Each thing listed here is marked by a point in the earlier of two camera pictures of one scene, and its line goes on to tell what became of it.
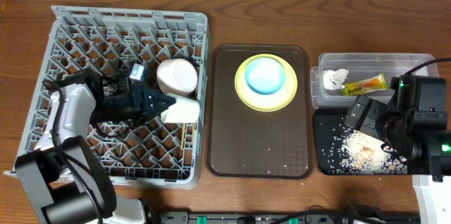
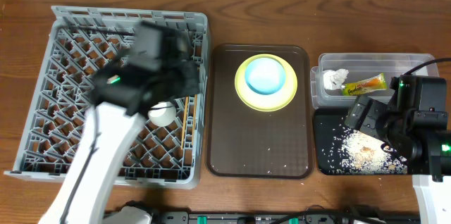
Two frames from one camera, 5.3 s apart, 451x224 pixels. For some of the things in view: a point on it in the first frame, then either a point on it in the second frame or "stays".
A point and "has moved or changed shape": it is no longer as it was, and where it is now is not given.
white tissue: (333, 79) stays
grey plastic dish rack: (144, 152) stays
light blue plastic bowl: (265, 76) stays
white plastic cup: (183, 110) has moved or changed shape
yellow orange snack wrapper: (377, 82) stays
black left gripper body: (120, 108) -> (177, 79)
